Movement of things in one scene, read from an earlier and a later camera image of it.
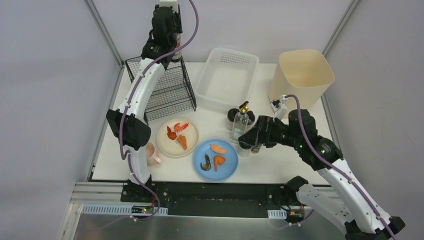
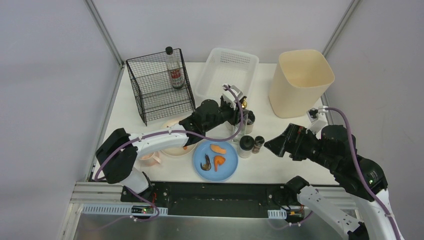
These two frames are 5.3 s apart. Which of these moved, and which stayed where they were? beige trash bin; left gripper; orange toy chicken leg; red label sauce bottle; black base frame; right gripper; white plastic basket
Moved: left gripper; red label sauce bottle; right gripper
Stayed: beige trash bin; black base frame; white plastic basket; orange toy chicken leg
